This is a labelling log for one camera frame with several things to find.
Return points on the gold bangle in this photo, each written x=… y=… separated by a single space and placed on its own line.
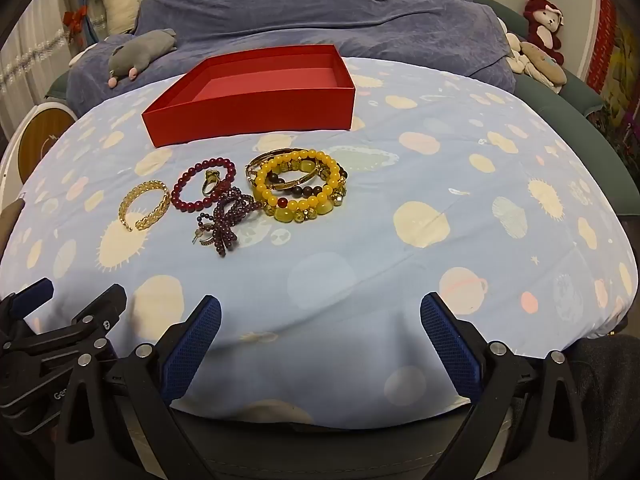
x=295 y=182

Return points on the round white wooden stand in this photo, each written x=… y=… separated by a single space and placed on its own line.
x=42 y=140

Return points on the colourful flower decoration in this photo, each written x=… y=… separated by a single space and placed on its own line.
x=625 y=130

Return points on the red monkey plush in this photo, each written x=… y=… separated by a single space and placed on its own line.
x=537 y=30

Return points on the red cardboard box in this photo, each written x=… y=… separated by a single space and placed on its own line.
x=250 y=105

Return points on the gold hoop earring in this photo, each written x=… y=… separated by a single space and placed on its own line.
x=201 y=236
x=210 y=183

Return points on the person's dark trousers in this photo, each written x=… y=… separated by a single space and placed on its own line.
x=605 y=385

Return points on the blue velvet blanket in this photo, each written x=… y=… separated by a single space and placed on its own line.
x=325 y=10

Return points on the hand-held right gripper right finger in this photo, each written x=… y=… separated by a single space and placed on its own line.
x=450 y=345

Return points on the red wall banner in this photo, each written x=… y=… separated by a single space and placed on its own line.
x=602 y=45

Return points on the white sheer curtain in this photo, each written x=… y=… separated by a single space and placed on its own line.
x=35 y=60

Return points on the grey plush mouse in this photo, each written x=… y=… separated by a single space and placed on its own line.
x=140 y=52

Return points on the red curtain bow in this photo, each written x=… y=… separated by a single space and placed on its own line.
x=76 y=20

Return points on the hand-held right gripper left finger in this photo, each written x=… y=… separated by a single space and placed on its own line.
x=195 y=345

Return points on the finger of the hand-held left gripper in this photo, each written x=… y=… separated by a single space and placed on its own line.
x=102 y=307
x=31 y=294

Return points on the beige plush toy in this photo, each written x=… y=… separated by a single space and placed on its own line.
x=542 y=67

